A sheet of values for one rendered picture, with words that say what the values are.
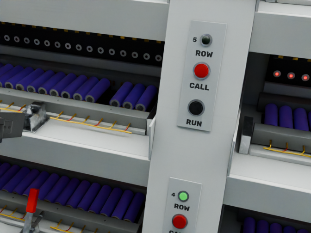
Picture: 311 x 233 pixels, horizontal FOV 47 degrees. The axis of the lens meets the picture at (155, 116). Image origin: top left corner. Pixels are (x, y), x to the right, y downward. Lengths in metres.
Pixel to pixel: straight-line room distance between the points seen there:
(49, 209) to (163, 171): 0.24
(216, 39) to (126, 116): 0.17
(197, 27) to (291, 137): 0.19
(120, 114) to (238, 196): 0.19
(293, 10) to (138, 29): 0.18
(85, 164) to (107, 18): 0.19
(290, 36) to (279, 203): 0.19
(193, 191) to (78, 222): 0.23
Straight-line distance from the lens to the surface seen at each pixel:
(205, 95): 0.41
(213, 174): 0.43
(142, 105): 0.53
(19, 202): 0.64
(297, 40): 0.42
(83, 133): 0.50
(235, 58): 0.41
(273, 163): 0.47
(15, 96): 0.57
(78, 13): 0.47
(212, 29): 0.41
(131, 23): 0.44
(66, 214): 0.60
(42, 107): 0.53
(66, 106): 0.52
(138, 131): 0.49
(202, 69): 0.41
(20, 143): 0.53
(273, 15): 0.41
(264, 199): 0.45
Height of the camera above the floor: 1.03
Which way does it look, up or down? 12 degrees down
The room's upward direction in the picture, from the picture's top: 7 degrees clockwise
